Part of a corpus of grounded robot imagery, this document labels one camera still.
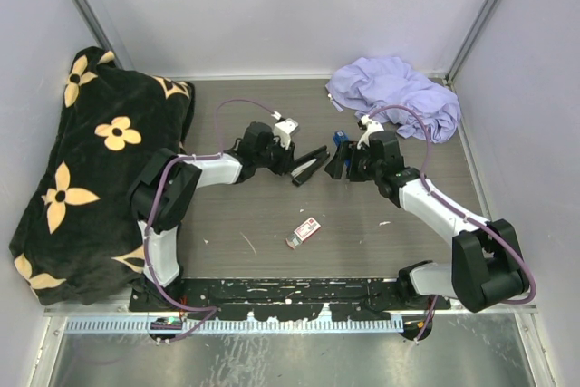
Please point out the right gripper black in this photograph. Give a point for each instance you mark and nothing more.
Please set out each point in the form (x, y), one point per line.
(335, 167)

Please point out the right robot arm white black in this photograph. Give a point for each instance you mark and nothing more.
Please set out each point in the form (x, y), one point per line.
(486, 266)

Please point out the white cable duct strip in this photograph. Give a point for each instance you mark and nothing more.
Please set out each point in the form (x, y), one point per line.
(150, 325)

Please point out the black floral blanket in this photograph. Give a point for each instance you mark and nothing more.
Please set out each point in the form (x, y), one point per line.
(77, 239)

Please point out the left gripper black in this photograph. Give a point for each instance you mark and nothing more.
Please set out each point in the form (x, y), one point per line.
(286, 158)

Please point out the red white staple box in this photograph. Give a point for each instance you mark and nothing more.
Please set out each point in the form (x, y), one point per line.
(302, 233)

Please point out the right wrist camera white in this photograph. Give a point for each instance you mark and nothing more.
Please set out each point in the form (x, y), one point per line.
(368, 126)

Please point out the lavender crumpled cloth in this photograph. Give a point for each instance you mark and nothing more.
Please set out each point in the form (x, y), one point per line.
(390, 90)

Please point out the blue stapler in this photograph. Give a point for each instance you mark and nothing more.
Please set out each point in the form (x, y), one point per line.
(340, 137)

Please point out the black stapler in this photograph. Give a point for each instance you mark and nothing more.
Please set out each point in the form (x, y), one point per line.
(306, 166)

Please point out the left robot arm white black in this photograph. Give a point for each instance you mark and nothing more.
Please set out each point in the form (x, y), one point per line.
(160, 196)

